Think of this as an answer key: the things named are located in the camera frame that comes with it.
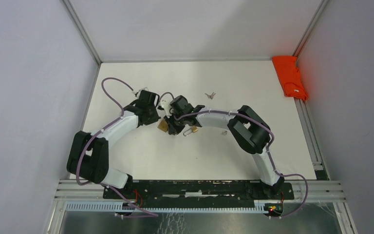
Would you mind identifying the left aluminium frame rail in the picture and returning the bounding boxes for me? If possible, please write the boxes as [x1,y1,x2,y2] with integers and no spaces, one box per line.
[61,0,102,66]

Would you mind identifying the small brass padlock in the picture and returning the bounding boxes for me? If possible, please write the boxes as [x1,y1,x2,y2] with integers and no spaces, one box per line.
[183,126,198,137]

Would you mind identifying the large brass padlock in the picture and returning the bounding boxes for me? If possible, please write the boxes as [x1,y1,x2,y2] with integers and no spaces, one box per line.
[157,119,168,133]

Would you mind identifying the white slotted cable duct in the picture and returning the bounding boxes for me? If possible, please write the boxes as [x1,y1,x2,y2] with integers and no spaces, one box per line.
[65,201,273,214]

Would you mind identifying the aluminium corner frame rail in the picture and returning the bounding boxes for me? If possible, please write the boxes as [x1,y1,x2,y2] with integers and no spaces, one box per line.
[292,0,331,57]

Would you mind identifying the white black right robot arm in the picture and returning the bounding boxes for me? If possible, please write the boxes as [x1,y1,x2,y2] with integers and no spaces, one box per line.
[158,96,284,199]

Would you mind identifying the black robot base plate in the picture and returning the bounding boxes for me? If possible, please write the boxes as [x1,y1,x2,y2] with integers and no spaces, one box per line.
[103,180,295,209]

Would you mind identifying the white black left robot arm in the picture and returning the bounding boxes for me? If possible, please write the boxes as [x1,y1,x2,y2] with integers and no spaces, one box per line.
[66,90,160,199]

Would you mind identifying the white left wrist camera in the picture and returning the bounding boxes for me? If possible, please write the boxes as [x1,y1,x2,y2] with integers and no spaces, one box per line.
[132,87,149,98]

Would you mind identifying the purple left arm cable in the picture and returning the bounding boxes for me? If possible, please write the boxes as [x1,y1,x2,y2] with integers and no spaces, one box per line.
[76,77,159,219]

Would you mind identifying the orange folded cloth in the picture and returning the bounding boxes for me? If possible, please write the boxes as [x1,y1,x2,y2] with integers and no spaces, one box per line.
[272,56,309,101]

